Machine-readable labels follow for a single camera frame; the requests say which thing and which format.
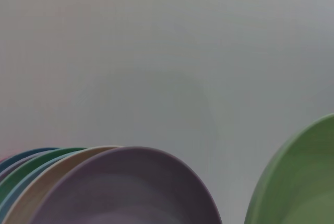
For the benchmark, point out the light blue plate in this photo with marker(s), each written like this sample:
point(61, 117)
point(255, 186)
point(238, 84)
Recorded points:
point(18, 191)

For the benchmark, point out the dark green plate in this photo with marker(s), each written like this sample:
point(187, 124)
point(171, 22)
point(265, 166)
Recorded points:
point(15, 175)

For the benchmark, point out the teal blue plate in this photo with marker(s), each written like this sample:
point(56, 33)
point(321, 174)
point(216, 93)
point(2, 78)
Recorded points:
point(15, 157)

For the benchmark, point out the dark red plate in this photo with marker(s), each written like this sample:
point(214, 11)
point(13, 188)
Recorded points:
point(2, 160)

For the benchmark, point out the lilac plate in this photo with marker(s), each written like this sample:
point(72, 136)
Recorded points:
point(130, 187)

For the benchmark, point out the grey lavender plate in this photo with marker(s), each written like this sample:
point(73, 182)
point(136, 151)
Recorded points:
point(10, 167)

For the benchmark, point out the light green plate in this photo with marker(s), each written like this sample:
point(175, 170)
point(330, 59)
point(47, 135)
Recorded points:
point(300, 182)

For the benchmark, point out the beige plate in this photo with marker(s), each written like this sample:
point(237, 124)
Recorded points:
point(52, 179)

